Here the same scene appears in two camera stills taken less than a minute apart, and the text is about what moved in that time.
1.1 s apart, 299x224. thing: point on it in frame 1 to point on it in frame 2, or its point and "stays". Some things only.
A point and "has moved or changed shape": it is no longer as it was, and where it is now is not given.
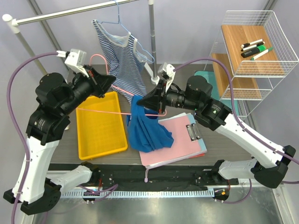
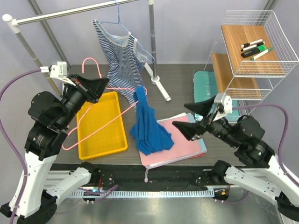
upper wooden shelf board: x=271 y=63 stays
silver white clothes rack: x=13 y=23 stays
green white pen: x=264 y=52 stays
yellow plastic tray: x=101 y=127 stays
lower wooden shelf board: x=243 y=88 stays
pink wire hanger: x=102 y=111 to x=77 y=140
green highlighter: x=258 y=49 stays
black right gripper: x=156 y=100 to x=187 y=128
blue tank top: x=146 y=134 has moved or changed shape
